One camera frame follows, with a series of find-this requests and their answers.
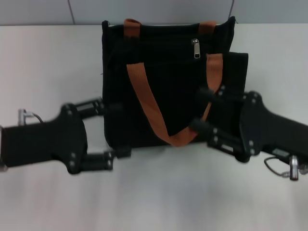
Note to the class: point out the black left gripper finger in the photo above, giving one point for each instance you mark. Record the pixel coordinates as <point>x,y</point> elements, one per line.
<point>91,108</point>
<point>98,161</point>

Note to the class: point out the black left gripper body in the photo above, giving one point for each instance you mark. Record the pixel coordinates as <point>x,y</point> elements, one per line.
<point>43,144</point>

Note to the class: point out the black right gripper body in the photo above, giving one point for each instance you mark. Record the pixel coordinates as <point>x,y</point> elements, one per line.
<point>272,130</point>

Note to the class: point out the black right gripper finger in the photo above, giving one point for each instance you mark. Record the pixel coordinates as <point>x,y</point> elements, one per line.
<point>223,140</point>
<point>207,95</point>

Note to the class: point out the silver zipper pull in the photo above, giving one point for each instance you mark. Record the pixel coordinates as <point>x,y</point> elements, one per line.
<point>196,49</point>

